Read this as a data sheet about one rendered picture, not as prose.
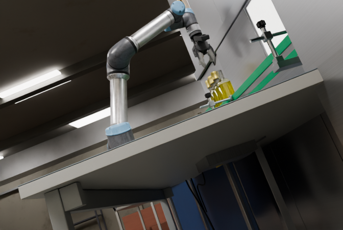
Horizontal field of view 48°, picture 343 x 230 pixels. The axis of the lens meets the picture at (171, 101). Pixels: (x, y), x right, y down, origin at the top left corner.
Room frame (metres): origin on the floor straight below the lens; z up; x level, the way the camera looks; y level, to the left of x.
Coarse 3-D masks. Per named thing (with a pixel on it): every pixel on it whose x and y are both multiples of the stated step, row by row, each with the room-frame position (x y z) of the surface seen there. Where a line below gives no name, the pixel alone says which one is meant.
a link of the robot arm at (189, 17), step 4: (188, 8) 1.96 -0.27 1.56; (188, 12) 1.95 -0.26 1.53; (192, 12) 1.97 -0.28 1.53; (184, 16) 1.94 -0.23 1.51; (188, 16) 1.95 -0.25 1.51; (192, 16) 1.96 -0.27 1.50; (184, 20) 1.95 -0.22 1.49; (188, 20) 1.95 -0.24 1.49; (192, 20) 1.95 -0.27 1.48; (196, 20) 1.97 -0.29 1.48; (184, 24) 1.96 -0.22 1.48; (188, 24) 1.96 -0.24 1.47; (192, 24) 1.95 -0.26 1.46
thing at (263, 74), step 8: (288, 40) 1.23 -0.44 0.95; (280, 48) 1.29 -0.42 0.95; (288, 48) 1.25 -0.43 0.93; (272, 56) 1.35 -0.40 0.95; (288, 56) 1.27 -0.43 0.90; (296, 56) 1.23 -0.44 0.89; (264, 64) 1.42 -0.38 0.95; (272, 64) 1.38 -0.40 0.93; (256, 72) 1.50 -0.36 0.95; (264, 72) 1.45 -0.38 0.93; (272, 72) 1.39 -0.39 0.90; (248, 80) 1.58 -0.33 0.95; (256, 80) 1.53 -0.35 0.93; (264, 80) 1.47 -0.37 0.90; (240, 88) 1.67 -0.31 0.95; (248, 88) 1.62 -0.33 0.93; (256, 88) 1.55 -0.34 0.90; (232, 96) 1.78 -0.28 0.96; (240, 96) 1.71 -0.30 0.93
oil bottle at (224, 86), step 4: (220, 80) 1.89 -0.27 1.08; (224, 80) 1.89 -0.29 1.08; (228, 80) 1.89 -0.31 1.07; (220, 84) 1.88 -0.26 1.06; (224, 84) 1.88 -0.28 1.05; (228, 84) 1.89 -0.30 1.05; (220, 88) 1.90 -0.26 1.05; (224, 88) 1.88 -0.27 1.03; (228, 88) 1.89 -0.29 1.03; (232, 88) 1.89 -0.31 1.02; (220, 92) 1.92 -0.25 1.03; (224, 92) 1.88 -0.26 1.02; (228, 92) 1.88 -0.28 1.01; (232, 92) 1.89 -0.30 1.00; (224, 96) 1.90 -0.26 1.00; (228, 96) 1.88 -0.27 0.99
